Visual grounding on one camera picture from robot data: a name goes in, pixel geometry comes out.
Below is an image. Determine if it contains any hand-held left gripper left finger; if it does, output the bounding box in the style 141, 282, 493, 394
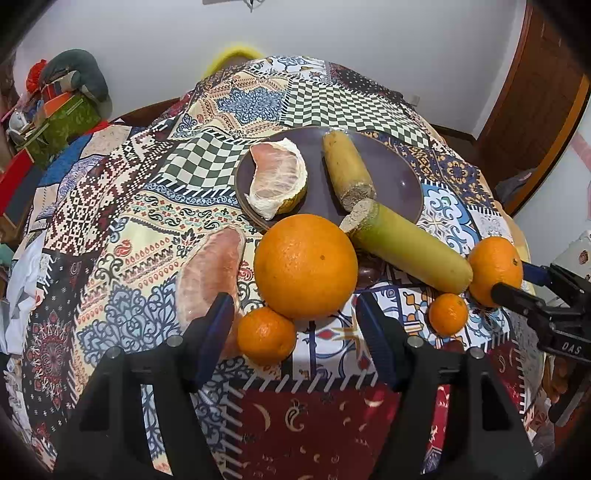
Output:
53, 292, 236, 480

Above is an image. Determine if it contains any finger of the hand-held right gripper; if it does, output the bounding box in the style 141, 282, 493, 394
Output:
522, 262, 583, 296
490, 282, 550, 324

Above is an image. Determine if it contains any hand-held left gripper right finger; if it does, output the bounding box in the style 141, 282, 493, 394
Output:
355, 292, 539, 480

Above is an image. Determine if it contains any medium mandarin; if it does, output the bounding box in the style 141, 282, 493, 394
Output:
468, 236, 524, 308

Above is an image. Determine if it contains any small mandarin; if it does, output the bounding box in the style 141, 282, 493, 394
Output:
237, 306, 297, 367

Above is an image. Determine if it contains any dark red grape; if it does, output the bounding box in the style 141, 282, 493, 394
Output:
355, 263, 382, 291

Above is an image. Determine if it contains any peeled pink pomelo segment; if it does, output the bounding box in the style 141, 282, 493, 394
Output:
176, 225, 247, 361

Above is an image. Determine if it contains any tiny mandarin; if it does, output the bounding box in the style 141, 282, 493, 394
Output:
428, 292, 469, 337

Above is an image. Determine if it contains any long green-yellow sugarcane piece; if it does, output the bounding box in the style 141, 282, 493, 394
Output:
340, 199, 474, 295

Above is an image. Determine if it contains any large orange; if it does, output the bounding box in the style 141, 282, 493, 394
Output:
253, 213, 358, 320

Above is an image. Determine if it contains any dark purple round plate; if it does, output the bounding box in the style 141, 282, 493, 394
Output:
234, 126, 424, 234

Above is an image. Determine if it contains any white patterned cloth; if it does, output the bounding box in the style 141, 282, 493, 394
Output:
561, 231, 591, 282

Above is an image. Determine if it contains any grey cloth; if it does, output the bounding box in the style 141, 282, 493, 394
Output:
496, 168, 536, 208

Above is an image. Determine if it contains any patchwork patterned tablecloth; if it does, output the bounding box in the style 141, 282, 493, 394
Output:
0, 55, 555, 480

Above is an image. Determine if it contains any pomelo piece with peel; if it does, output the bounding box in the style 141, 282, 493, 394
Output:
245, 137, 308, 220

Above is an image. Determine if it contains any short yellow sugarcane piece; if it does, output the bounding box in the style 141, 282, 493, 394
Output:
322, 130, 377, 209

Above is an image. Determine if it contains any brown wooden door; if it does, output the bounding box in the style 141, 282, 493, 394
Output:
475, 0, 591, 217

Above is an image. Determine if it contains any dark wooden furniture edge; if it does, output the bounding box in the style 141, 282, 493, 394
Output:
108, 97, 185, 127

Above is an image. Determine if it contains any red box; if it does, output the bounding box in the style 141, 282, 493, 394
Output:
0, 150, 35, 217

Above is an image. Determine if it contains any yellow chair back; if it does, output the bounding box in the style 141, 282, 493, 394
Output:
203, 41, 262, 77

